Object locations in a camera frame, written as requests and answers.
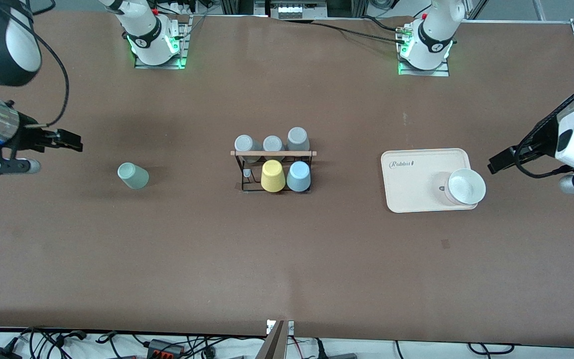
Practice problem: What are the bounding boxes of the pale green cup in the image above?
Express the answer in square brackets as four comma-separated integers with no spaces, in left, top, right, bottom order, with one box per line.
[118,163,150,190]

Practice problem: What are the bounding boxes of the light blue cup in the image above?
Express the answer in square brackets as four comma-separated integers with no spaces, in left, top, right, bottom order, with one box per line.
[286,161,312,193]

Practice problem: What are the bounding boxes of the white bowl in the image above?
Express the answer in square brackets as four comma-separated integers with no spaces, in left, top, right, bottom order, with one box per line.
[444,169,487,206]

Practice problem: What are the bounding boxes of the beige plastic tray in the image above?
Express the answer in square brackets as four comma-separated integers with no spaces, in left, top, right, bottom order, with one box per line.
[381,148,479,214]

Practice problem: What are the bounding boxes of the grey cup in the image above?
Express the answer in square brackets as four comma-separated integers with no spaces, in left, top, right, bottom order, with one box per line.
[287,127,311,152]
[263,135,286,153]
[234,135,263,164]

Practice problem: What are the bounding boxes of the yellow cup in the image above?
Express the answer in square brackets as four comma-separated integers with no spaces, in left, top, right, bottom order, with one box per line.
[261,160,287,193]

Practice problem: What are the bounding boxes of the black power strip orange switches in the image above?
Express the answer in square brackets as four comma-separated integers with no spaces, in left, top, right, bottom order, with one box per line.
[146,339,186,359]

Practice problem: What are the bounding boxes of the grey terminal block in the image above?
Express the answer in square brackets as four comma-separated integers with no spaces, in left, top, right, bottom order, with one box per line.
[270,0,328,20]

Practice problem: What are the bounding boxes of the white marker tag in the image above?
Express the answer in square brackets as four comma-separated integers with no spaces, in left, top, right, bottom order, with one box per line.
[266,320,295,336]

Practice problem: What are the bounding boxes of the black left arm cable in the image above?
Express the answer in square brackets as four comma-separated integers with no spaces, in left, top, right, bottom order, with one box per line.
[514,72,574,179]

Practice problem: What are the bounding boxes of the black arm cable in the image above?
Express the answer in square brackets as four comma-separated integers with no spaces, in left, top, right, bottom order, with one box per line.
[0,0,70,129]
[514,72,574,179]

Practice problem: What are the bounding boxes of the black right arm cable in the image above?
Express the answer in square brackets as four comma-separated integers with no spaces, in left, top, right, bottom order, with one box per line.
[0,0,70,129]

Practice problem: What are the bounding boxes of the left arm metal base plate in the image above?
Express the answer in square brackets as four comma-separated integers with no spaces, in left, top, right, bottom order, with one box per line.
[398,25,451,77]

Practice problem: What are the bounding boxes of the looped black cable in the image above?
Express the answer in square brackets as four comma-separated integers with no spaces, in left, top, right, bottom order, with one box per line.
[468,343,516,356]

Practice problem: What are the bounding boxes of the tangled black cable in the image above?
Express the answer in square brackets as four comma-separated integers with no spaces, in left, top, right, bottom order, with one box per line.
[18,327,88,359]

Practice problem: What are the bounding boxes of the black wire cup rack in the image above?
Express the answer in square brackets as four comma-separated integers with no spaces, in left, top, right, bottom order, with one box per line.
[230,150,317,193]

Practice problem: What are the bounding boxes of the long black table cable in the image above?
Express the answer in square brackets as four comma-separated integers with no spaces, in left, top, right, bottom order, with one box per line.
[277,17,410,43]

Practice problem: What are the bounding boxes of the grey metal stand post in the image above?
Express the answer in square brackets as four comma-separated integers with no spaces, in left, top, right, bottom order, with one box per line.
[255,321,287,359]

